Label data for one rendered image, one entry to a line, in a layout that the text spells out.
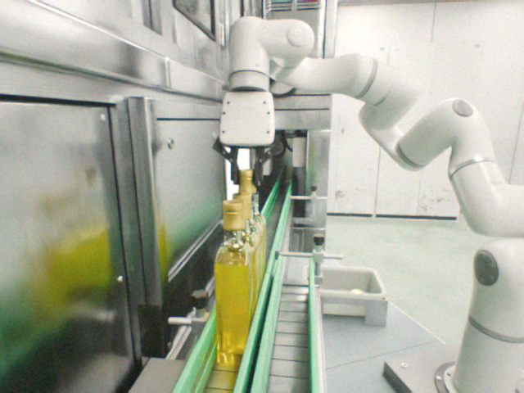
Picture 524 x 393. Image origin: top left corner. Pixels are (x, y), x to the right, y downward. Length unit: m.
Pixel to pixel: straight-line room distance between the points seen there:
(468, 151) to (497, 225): 0.15
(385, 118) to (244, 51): 0.34
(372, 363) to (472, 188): 0.44
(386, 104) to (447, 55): 3.95
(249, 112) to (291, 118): 1.01
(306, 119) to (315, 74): 0.86
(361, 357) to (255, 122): 0.59
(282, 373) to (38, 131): 0.49
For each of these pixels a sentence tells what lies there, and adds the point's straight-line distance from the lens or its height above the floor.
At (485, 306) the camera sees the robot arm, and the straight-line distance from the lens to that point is 0.70.
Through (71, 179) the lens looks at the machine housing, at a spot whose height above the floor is 1.22.
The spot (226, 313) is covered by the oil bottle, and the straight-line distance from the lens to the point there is 0.58.
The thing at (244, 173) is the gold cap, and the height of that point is 1.19.
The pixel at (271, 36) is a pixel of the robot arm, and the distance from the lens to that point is 0.67.
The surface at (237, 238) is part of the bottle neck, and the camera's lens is 0.53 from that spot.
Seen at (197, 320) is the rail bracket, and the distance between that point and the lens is 0.59.
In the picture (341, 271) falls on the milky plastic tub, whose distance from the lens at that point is 1.09.
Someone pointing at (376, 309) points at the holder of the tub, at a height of 0.80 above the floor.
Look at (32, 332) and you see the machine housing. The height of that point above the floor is 1.07.
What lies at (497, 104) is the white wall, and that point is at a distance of 5.42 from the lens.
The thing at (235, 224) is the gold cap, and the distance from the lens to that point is 0.52.
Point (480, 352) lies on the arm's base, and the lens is 0.74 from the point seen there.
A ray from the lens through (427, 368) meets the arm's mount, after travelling 0.85.
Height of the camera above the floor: 1.29
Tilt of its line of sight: 14 degrees down
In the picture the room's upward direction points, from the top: straight up
